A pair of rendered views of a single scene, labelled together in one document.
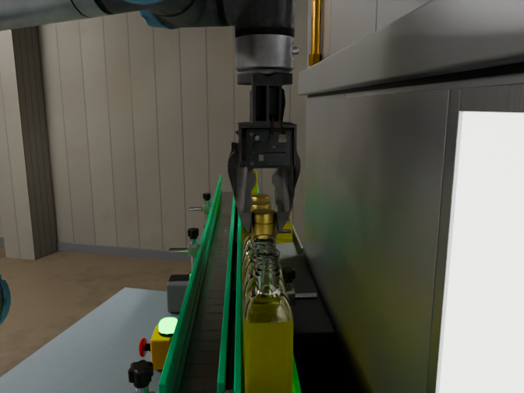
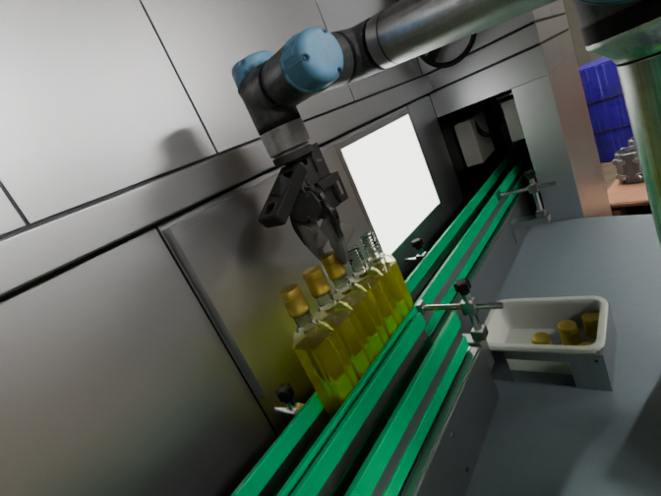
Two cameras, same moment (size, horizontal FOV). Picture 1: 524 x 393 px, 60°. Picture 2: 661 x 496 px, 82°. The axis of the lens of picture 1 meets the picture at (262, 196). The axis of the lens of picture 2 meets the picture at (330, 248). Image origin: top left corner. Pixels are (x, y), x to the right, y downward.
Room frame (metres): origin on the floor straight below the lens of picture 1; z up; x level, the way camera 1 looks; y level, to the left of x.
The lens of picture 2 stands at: (1.06, 0.48, 1.35)
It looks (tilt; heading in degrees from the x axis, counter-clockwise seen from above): 15 degrees down; 227
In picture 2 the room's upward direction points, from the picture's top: 25 degrees counter-clockwise
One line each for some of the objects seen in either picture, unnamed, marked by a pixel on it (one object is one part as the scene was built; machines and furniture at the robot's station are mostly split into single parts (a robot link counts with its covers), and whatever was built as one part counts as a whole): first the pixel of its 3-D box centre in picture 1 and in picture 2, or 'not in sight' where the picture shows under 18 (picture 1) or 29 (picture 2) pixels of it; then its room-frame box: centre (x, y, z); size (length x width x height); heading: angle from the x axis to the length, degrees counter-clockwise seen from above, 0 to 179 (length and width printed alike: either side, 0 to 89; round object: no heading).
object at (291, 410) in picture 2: (298, 302); (291, 416); (0.80, -0.07, 0.94); 0.07 x 0.04 x 0.13; 93
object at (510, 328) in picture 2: not in sight; (545, 337); (0.36, 0.21, 0.80); 0.22 x 0.17 x 0.09; 93
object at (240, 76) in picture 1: (265, 122); (309, 183); (0.59, 0.00, 1.29); 0.09 x 0.08 x 0.12; 4
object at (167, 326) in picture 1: (168, 325); not in sight; (0.91, 0.20, 0.84); 0.04 x 0.04 x 0.03
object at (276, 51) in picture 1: (267, 57); (285, 141); (0.60, -0.01, 1.37); 0.08 x 0.08 x 0.05
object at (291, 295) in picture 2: (259, 208); (294, 300); (0.74, 0.00, 1.14); 0.04 x 0.04 x 0.04
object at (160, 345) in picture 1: (168, 347); not in sight; (0.91, 0.20, 0.79); 0.07 x 0.07 x 0.07; 3
